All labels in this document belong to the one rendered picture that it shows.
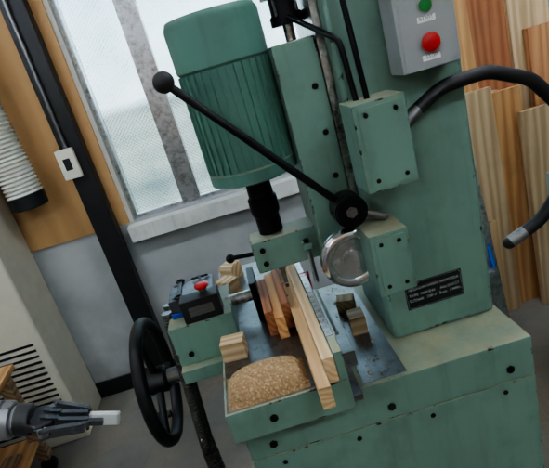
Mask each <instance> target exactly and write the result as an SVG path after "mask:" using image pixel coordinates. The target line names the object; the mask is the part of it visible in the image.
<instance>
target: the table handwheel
mask: <svg viewBox="0 0 549 468"><path fill-rule="evenodd" d="M144 331H146V332H147V333H148V334H149V335H150V337H151V339H152V341H153V342H154V343H155V345H156V348H157V350H158V352H159V355H160V357H161V360H162V363H163V365H159V366H156V367H155V365H154V363H153V361H152V360H151V358H150V356H149V354H148V352H147V350H146V348H145V346H144V344H143V333H144ZM144 363H145V365H146V367H147V369H146V371H145V367H144ZM129 364H130V370H131V377H132V382H133V386H134V390H135V394H136V398H137V403H138V406H139V409H140V412H141V414H142V417H143V419H144V422H145V424H146V425H147V427H148V429H149V431H150V433H151V435H152V436H153V437H154V439H155V440H156V441H157V442H158V443H159V444H160V445H162V446H164V447H166V448H171V447H173V446H174V445H176V444H177V443H178V441H179V440H180V437H181V435H182V431H183V419H184V416H183V402H182V395H181V389H180V384H179V382H181V381H180V378H179V375H178V370H177V367H176V365H175V362H174V360H173V357H172V354H171V351H170V349H169V346H168V344H167V342H166V340H165V338H164V336H163V333H162V332H161V330H160V329H159V327H158V326H157V324H156V323H155V322H154V321H153V320H151V319H150V318H139V319H137V320H136V321H135V323H134V324H133V326H132V328H131V332H130V336H129ZM167 391H169V393H170V399H171V410H172V422H171V429H170V427H169V421H168V417H167V411H166V404H165V397H164V392H167ZM155 395H156V396H157V401H158V406H159V412H160V417H161V420H160V418H159V416H158V414H157V411H156V409H155V407H154V404H153V401H152V398H151V396H155Z"/></svg>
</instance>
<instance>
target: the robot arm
mask: <svg viewBox="0 0 549 468"><path fill-rule="evenodd" d="M120 420H121V418H120V411H119V410H118V411H105V410H92V408H91V407H90V405H88V404H81V403H74V402H68V401H62V400H60V399H58V398H55V399H53V403H52V404H51V405H49V406H48V405H44V406H41V407H38V406H36V405H35V404H34V403H19V402H18V401H17V400H0V440H10V439H12V438H13V436H30V435H31V434H35V435H38V438H39V442H43V441H45V440H48V439H49V438H55V437H60V436H70V435H76V434H81V433H83V432H84V431H85V429H86V431H87V430H89V426H101V425H113V424H120Z"/></svg>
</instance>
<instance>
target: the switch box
mask: <svg viewBox="0 0 549 468"><path fill-rule="evenodd" d="M431 1H432V7H431V9H430V11H429V12H427V13H424V14H422V13H420V12H419V11H418V10H417V2H418V0H378V4H379V8H380V14H381V19H382V24H383V30H384V35H385V40H386V50H387V54H388V60H389V66H390V70H391V74H392V75H408V74H412V73H415V72H420V71H423V70H427V69H430V68H434V67H437V66H439V65H443V64H446V63H450V62H453V61H455V60H459V59H460V58H461V52H460V45H459V37H458V31H457V23H456V16H455V9H454V2H453V0H431ZM432 13H435V16H436V18H435V19H432V20H429V21H426V22H423V23H419V24H417V18H420V17H422V16H426V15H429V14H432ZM429 32H436V33H438V35H439V36H440V45H439V47H438V49H437V50H435V51H433V52H427V51H425V50H424V49H423V47H422V39H423V37H424V35H425V34H426V33H429ZM438 51H440V55H441V57H440V58H434V59H431V60H428V61H425V62H424V61H423V56H426V55H429V54H433V53H436V52H438Z"/></svg>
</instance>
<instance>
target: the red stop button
mask: <svg viewBox="0 0 549 468"><path fill-rule="evenodd" d="M439 45H440V36H439V35H438V33H436V32H428V33H426V34H425V35H424V37H423V39H422V47H423V49H424V50H425V51H427V52H433V51H435V50H437V49H438V47H439Z"/></svg>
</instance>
